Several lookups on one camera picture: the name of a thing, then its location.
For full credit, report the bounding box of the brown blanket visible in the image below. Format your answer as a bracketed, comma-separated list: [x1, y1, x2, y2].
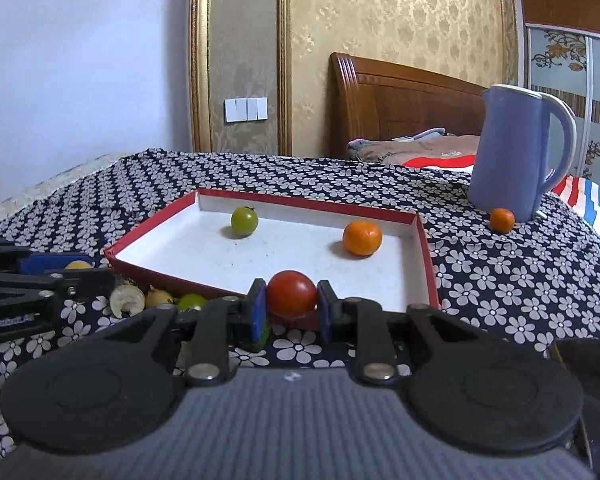
[347, 132, 481, 167]

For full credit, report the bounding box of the red tomato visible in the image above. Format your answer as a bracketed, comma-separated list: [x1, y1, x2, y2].
[266, 270, 319, 320]

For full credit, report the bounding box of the gold wall moulding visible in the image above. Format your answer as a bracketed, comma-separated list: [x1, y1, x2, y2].
[277, 0, 293, 157]
[189, 0, 215, 153]

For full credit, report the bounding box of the blue plastic pitcher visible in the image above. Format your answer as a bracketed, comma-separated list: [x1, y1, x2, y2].
[467, 84, 578, 223]

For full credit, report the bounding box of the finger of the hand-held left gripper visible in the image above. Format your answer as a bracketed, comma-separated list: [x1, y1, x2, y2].
[0, 268, 117, 345]
[0, 237, 96, 274]

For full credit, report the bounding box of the white wall switch panel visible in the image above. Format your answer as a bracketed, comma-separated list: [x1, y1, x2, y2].
[224, 97, 269, 123]

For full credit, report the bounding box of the large orange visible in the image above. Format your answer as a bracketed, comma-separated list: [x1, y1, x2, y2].
[342, 220, 383, 258]

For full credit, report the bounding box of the red box with white inside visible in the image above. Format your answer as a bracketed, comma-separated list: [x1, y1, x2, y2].
[103, 188, 441, 314]

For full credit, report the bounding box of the black floral tablecloth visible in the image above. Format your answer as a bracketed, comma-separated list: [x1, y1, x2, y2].
[0, 148, 600, 461]

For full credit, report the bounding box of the small olive green tomato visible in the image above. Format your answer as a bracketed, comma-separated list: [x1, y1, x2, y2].
[230, 206, 259, 239]

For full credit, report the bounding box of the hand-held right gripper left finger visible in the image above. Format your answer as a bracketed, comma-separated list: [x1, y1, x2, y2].
[112, 278, 270, 387]

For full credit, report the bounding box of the red white blue striped bedding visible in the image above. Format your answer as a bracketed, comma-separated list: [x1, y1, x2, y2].
[400, 155, 600, 251]

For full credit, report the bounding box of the small orange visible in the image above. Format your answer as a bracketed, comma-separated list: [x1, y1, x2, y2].
[489, 208, 516, 234]

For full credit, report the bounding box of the wooden bed headboard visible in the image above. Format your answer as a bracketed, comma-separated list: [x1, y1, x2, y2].
[328, 52, 491, 160]

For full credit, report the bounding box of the floral sliding wardrobe door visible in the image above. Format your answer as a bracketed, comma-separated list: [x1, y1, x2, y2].
[517, 0, 600, 181]

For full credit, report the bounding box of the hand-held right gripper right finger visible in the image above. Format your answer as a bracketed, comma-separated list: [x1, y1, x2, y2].
[316, 279, 487, 387]

